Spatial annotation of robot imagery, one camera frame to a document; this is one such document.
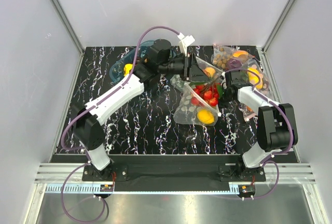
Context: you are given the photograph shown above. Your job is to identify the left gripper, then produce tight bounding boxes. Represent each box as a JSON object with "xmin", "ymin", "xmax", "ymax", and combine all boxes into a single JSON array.
[{"xmin": 159, "ymin": 52, "xmax": 210, "ymax": 82}]

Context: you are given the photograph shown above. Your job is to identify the yellow fake lemon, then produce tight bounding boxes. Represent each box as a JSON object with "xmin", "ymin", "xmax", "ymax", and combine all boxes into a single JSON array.
[{"xmin": 197, "ymin": 109, "xmax": 215, "ymax": 124}]

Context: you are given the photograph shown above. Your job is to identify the polka dot zip bag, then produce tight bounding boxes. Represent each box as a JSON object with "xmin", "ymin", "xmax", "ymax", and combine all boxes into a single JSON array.
[{"xmin": 173, "ymin": 82, "xmax": 222, "ymax": 126}]

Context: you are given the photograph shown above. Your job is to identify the yellow fake bell pepper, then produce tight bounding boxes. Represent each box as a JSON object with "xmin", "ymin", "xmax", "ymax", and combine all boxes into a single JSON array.
[{"xmin": 123, "ymin": 63, "xmax": 133, "ymax": 76}]

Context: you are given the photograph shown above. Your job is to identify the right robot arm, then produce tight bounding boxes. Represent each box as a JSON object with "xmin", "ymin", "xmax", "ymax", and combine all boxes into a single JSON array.
[{"xmin": 223, "ymin": 68, "xmax": 298, "ymax": 181}]

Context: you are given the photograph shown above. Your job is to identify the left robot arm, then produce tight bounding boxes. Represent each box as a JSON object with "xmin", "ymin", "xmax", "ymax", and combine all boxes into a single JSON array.
[{"xmin": 71, "ymin": 36, "xmax": 208, "ymax": 180}]

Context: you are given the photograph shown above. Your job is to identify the green patterned zip bag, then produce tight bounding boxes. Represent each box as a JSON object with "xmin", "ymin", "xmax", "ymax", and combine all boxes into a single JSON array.
[{"xmin": 170, "ymin": 57, "xmax": 225, "ymax": 90}]

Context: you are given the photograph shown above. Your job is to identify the zip bag with yellow food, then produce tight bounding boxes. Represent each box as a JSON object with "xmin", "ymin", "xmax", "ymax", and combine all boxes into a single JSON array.
[{"xmin": 240, "ymin": 62, "xmax": 273, "ymax": 98}]

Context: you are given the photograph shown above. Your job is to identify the zip bag with purple food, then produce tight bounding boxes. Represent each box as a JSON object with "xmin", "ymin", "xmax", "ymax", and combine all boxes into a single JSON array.
[{"xmin": 211, "ymin": 45, "xmax": 254, "ymax": 71}]

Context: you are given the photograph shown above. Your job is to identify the teal transparent plastic tub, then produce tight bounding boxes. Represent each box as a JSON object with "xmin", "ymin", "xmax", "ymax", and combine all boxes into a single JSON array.
[{"xmin": 109, "ymin": 40, "xmax": 155, "ymax": 83}]

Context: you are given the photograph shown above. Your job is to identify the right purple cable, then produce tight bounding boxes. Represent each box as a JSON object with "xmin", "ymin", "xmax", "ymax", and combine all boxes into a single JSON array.
[{"xmin": 223, "ymin": 68, "xmax": 295, "ymax": 200}]

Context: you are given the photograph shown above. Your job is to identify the purple cable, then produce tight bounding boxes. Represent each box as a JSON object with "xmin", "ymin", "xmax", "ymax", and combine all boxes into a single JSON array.
[
  {"xmin": 60, "ymin": 25, "xmax": 182, "ymax": 222},
  {"xmin": 223, "ymin": 68, "xmax": 295, "ymax": 200}
]

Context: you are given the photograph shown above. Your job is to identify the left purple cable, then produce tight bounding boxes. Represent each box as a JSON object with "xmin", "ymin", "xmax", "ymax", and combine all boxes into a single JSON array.
[{"xmin": 60, "ymin": 25, "xmax": 182, "ymax": 222}]

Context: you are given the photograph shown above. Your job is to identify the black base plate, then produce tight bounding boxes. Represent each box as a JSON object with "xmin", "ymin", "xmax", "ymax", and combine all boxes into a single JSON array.
[{"xmin": 82, "ymin": 155, "xmax": 266, "ymax": 193}]

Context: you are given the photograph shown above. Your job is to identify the aluminium frame post right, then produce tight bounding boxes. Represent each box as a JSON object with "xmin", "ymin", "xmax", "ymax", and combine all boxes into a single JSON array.
[{"xmin": 261, "ymin": 0, "xmax": 296, "ymax": 53}]

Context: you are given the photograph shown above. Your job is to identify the aluminium frame post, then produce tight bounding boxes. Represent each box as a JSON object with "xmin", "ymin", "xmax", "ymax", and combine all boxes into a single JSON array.
[
  {"xmin": 261, "ymin": 0, "xmax": 296, "ymax": 53},
  {"xmin": 50, "ymin": 0, "xmax": 85, "ymax": 55}
]

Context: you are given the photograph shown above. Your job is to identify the aluminium frame post left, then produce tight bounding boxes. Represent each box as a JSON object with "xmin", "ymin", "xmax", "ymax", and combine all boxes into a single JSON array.
[{"xmin": 50, "ymin": 0, "xmax": 85, "ymax": 55}]

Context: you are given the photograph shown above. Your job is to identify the aluminium front rail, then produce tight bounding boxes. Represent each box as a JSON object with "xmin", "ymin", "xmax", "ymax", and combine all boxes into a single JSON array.
[{"xmin": 34, "ymin": 164, "xmax": 315, "ymax": 195}]

